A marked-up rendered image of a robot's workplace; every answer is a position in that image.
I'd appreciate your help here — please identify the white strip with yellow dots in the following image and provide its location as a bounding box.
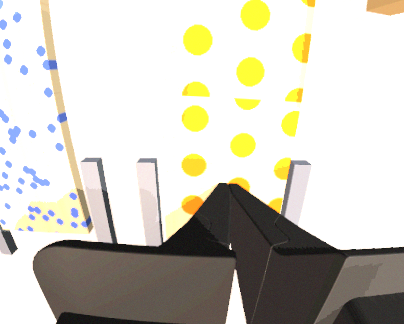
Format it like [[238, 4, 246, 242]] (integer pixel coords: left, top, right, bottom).
[[161, 0, 315, 238]]

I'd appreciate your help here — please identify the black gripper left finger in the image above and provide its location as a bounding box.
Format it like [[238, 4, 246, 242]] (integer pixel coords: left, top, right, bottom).
[[32, 183, 237, 324]]

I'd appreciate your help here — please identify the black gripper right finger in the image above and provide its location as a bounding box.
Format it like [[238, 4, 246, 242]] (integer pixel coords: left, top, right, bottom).
[[228, 183, 404, 324]]

